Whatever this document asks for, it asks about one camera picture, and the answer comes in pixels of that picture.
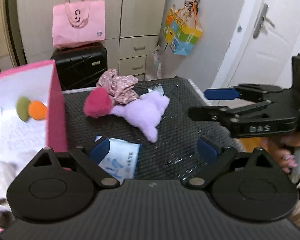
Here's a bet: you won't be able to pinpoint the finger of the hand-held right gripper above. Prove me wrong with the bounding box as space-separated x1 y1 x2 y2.
204 83 294 103
188 100 298 128

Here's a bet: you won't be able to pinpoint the white plush toy brown ears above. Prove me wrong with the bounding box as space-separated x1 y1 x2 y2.
0 161 18 223

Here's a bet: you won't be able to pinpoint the metal door handle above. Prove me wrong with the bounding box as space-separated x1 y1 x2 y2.
252 3 276 39

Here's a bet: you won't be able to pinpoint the black mesh table mat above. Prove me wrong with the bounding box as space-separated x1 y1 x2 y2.
62 76 243 180

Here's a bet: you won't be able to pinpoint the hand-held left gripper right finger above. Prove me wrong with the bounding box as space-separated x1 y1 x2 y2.
185 137 274 188

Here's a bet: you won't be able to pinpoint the purple plush toy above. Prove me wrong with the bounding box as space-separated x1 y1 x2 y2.
111 92 170 143

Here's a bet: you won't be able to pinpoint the clear plastic bag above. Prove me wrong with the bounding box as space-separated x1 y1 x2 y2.
152 44 163 79

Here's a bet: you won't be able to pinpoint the pink cardboard box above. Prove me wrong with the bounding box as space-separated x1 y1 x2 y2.
0 60 68 233

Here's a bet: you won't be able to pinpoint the green makeup sponge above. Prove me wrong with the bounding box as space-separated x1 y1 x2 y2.
16 97 33 123

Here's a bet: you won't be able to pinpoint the pink floral cloth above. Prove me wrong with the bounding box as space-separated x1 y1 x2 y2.
96 69 139 104

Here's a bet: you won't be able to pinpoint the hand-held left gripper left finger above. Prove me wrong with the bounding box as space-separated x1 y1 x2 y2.
31 137 120 189

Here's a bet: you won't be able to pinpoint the black suitcase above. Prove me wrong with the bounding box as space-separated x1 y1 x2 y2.
51 42 108 90

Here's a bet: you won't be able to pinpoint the grey wardrobe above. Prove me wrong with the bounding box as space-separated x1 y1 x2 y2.
5 0 170 82

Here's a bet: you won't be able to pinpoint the person's right hand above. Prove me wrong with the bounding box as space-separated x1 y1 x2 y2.
264 130 300 175

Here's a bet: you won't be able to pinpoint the pink tote bag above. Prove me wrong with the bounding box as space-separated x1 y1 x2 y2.
52 0 106 49

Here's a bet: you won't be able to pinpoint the colourful gift bag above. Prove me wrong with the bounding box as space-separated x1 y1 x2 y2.
164 0 203 56

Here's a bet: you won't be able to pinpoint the white wet wipes pack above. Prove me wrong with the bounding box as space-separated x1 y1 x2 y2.
94 135 140 180

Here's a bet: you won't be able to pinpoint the small white packet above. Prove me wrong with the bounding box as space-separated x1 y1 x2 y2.
147 86 164 95

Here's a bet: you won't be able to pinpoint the orange makeup sponge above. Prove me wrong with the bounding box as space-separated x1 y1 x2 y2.
28 101 48 120

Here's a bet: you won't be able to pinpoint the white door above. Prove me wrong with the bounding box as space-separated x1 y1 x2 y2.
211 0 300 98

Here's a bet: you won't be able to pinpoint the red plush ball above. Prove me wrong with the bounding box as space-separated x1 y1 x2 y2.
84 87 114 118

